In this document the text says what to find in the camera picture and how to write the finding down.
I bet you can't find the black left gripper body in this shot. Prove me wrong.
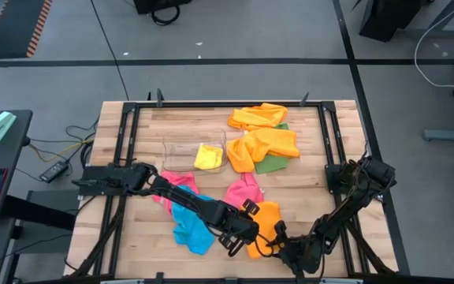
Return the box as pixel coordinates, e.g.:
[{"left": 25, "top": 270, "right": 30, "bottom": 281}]
[{"left": 218, "top": 199, "right": 262, "bottom": 257}]

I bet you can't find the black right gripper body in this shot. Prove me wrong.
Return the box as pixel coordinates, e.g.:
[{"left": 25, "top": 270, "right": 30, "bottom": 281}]
[{"left": 272, "top": 219, "right": 325, "bottom": 275}]

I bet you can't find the orange microfiber towel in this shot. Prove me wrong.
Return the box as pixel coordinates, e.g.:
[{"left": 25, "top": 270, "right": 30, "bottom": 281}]
[
  {"left": 227, "top": 103, "right": 289, "bottom": 132},
  {"left": 226, "top": 128, "right": 301, "bottom": 174},
  {"left": 244, "top": 201, "right": 283, "bottom": 260}
]

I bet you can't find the pink microfiber towel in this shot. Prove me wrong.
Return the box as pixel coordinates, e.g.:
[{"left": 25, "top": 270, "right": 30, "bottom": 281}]
[
  {"left": 223, "top": 172, "right": 266, "bottom": 210},
  {"left": 151, "top": 171, "right": 200, "bottom": 216}
]

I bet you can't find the yellow microfiber towel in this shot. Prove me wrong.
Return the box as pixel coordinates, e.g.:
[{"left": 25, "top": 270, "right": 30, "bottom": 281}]
[{"left": 193, "top": 144, "right": 224, "bottom": 170}]

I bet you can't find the blue microfiber towel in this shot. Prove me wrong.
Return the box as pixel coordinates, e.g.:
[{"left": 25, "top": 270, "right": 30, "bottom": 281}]
[{"left": 171, "top": 185, "right": 216, "bottom": 256}]

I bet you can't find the green microfiber towel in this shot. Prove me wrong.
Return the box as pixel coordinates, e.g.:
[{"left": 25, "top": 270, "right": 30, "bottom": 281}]
[{"left": 254, "top": 122, "right": 291, "bottom": 174}]

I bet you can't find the clear plastic bin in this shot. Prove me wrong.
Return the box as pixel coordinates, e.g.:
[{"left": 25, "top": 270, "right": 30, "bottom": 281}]
[{"left": 162, "top": 128, "right": 230, "bottom": 174}]

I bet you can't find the grey desk foot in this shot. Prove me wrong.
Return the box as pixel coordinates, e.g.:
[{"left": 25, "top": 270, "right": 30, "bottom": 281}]
[{"left": 422, "top": 128, "right": 454, "bottom": 143}]

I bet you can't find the black power adapter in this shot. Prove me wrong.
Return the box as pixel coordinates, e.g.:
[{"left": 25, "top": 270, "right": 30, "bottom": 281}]
[{"left": 39, "top": 159, "right": 69, "bottom": 184}]

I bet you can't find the black side desk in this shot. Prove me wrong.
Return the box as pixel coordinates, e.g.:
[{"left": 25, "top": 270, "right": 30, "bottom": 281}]
[{"left": 0, "top": 109, "right": 34, "bottom": 226}]

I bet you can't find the black desk base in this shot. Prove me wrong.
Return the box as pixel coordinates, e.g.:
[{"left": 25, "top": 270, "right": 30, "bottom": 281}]
[{"left": 359, "top": 0, "right": 454, "bottom": 43}]

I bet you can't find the black floor mat orange edge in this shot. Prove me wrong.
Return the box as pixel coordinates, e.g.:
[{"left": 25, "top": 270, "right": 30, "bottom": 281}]
[{"left": 0, "top": 0, "right": 53, "bottom": 60}]

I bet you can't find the black cable bundle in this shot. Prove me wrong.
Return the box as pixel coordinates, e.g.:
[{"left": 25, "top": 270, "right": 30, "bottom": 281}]
[
  {"left": 335, "top": 192, "right": 396, "bottom": 275},
  {"left": 69, "top": 195, "right": 128, "bottom": 277}
]

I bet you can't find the black metal table frame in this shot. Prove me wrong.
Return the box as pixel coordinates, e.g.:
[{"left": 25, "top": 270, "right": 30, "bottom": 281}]
[{"left": 95, "top": 89, "right": 370, "bottom": 283}]

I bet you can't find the yellow floor cable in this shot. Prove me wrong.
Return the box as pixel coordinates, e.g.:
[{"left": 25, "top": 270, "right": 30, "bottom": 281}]
[{"left": 28, "top": 137, "right": 94, "bottom": 163}]

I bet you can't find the thin black floor cable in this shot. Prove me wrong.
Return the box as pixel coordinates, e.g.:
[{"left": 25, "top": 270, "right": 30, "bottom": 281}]
[{"left": 90, "top": 0, "right": 130, "bottom": 102}]

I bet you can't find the white floor cable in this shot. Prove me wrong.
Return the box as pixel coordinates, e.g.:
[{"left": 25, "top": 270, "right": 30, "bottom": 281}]
[{"left": 414, "top": 0, "right": 454, "bottom": 88}]

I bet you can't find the black equipment with cable loop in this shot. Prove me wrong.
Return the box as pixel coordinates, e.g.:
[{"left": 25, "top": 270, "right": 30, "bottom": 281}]
[{"left": 133, "top": 0, "right": 195, "bottom": 27}]

